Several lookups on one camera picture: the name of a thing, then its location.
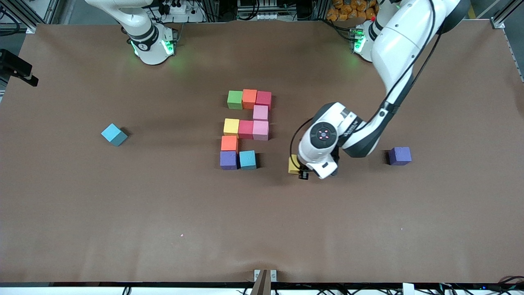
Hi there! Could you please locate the orange foam cube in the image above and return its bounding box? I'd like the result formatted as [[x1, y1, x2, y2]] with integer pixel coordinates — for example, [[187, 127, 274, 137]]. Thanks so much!
[[221, 135, 239, 153], [242, 89, 258, 110]]

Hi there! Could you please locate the orange yellow toy pile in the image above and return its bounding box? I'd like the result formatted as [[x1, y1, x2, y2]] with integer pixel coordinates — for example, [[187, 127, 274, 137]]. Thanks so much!
[[327, 0, 377, 21]]

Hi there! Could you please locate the black cable bundle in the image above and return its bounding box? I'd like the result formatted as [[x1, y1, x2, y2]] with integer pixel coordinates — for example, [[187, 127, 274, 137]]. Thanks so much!
[[440, 275, 524, 295]]

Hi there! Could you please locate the red foam cube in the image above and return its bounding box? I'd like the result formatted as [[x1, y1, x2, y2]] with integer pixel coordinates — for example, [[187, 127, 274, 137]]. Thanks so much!
[[255, 91, 272, 110], [238, 120, 254, 140]]

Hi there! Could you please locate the white power strip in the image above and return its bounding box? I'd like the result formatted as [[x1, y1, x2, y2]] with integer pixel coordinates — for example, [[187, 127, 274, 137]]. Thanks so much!
[[160, 1, 189, 15]]

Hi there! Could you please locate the light blue foam cube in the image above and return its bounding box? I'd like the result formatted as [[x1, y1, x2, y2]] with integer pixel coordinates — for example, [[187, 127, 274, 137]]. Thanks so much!
[[101, 123, 128, 147]]

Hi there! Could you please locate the metal bracket with brown strip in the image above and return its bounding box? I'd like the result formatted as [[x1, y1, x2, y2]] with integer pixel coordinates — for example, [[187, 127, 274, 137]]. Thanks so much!
[[251, 269, 278, 295]]

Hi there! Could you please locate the dark electronics rack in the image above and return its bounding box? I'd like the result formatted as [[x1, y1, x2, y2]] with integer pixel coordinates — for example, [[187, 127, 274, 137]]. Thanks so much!
[[235, 0, 297, 22]]

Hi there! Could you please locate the brown table cover sheet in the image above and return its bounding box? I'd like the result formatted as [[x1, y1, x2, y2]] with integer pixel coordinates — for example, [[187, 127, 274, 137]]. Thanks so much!
[[0, 20, 524, 284]]

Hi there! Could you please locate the teal foam cube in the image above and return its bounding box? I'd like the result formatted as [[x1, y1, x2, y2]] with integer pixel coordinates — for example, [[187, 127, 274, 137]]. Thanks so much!
[[239, 150, 257, 170]]

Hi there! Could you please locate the notched purple foam cube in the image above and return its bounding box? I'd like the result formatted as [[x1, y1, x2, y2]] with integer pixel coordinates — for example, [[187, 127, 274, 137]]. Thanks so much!
[[388, 147, 412, 166]]

